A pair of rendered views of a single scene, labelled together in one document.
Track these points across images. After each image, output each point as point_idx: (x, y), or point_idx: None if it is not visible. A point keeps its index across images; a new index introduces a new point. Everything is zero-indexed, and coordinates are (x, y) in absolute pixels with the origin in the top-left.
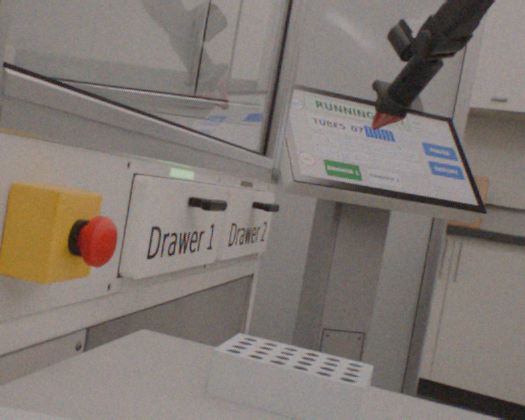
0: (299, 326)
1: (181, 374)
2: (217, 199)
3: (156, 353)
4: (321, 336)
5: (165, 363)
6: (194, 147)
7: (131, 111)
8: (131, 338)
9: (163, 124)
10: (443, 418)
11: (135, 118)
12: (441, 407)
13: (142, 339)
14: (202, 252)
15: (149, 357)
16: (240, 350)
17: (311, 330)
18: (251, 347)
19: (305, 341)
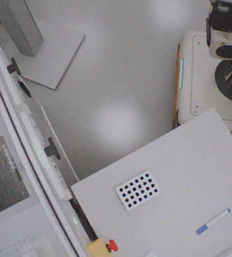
0: None
1: (113, 206)
2: (51, 144)
3: (95, 201)
4: (7, 5)
5: (103, 204)
6: (31, 144)
7: (60, 209)
8: (79, 198)
9: (47, 181)
10: (160, 154)
11: (60, 206)
12: (154, 144)
13: (81, 195)
14: (41, 136)
15: (97, 205)
16: (130, 203)
17: (1, 6)
18: (128, 196)
19: (1, 9)
